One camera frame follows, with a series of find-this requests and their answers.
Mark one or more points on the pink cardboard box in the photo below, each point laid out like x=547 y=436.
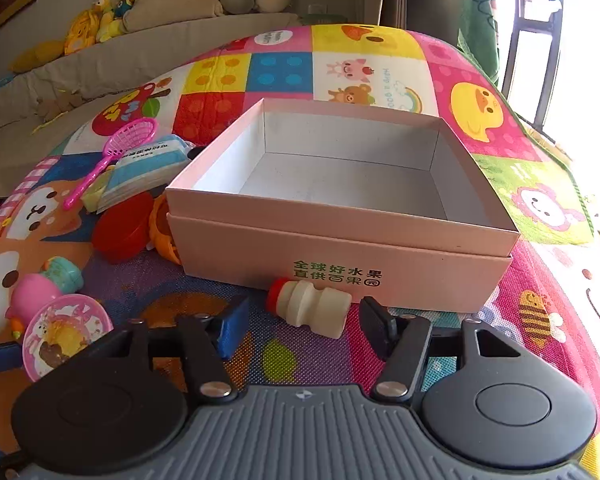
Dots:
x=371 y=201

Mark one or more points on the white toy milk bottle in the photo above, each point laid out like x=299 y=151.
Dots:
x=300 y=303

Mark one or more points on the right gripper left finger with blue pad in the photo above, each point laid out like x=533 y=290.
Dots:
x=207 y=342

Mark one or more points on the pink toy plate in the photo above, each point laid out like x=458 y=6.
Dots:
x=60 y=330

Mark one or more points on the beige folded blanket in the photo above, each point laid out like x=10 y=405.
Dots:
x=146 y=14

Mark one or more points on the beige sofa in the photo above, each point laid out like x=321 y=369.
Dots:
x=100 y=74

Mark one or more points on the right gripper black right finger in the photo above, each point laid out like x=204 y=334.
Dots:
x=402 y=343

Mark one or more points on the colourful play mat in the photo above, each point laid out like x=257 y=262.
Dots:
x=549 y=298

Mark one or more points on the orange toy colander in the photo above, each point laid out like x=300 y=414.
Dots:
x=160 y=235

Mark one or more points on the pink toy racket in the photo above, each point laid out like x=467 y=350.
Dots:
x=132 y=135

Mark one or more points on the small brown plush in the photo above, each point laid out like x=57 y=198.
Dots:
x=63 y=103

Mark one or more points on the green towel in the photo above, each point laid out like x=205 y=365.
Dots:
x=478 y=36

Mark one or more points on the red toy bowl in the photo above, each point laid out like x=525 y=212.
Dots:
x=122 y=231

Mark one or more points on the yellow plush toy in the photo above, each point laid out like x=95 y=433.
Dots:
x=84 y=28

